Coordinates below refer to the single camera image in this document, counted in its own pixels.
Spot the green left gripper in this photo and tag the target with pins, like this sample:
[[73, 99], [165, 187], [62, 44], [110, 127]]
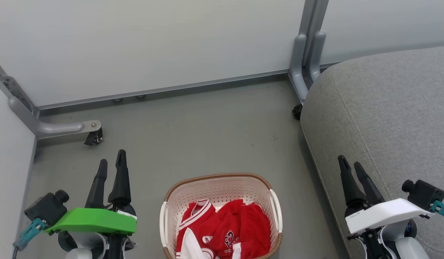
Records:
[[94, 219]]

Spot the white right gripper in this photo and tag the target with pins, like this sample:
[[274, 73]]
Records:
[[384, 214]]

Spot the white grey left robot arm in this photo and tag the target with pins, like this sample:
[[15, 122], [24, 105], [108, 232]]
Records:
[[99, 246]]

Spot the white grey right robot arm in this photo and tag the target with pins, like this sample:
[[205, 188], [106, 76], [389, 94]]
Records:
[[394, 242]]

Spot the grey fabric sofa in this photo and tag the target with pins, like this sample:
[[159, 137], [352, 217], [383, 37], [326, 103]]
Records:
[[387, 115]]

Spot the black caster wheel with lever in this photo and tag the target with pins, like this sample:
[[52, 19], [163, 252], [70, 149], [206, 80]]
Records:
[[95, 137]]

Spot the grey partition foot with plate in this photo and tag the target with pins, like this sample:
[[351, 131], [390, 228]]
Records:
[[52, 126]]

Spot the red white striped jacket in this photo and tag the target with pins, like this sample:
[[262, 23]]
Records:
[[194, 226]]

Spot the small round black caster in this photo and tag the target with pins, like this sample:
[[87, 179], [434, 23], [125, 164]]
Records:
[[297, 112]]

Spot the white perforated laundry basket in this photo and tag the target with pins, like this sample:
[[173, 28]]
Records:
[[222, 189]]

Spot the red garment with print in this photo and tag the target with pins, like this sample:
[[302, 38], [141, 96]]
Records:
[[247, 226]]

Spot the grey forked partition foot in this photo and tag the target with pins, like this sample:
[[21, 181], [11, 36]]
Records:
[[301, 68]]

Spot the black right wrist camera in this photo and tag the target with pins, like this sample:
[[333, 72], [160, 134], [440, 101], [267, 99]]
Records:
[[423, 194]]

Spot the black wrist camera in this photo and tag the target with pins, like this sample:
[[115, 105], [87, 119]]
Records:
[[423, 194], [46, 208]]

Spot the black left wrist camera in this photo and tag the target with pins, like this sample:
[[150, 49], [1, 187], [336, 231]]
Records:
[[46, 208]]

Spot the grey metal partition rail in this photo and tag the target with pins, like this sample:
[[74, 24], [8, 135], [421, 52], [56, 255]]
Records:
[[164, 89]]

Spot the grey metal partition post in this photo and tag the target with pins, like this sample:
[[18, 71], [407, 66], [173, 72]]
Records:
[[313, 18]]

